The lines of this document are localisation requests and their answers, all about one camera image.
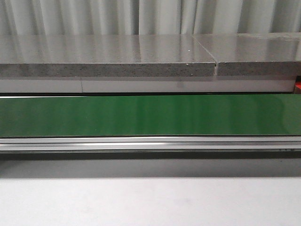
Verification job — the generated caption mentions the grey stone counter slab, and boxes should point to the grey stone counter slab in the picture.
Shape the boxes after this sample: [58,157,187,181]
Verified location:
[0,35,215,77]

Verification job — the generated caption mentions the green conveyor belt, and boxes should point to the green conveyor belt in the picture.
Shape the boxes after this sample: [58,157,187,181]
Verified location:
[0,94,301,137]

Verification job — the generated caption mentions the white cabinet front panel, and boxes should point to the white cabinet front panel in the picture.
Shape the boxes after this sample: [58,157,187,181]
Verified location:
[0,76,296,94]

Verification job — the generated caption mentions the red object at edge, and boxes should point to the red object at edge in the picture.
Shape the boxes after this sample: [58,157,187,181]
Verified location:
[293,81,301,94]

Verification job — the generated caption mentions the grey pleated curtain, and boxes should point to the grey pleated curtain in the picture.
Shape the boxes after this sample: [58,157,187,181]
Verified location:
[0,0,301,35]

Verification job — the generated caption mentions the aluminium conveyor side rail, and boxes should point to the aluminium conveyor side rail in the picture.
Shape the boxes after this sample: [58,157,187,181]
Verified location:
[0,136,301,154]

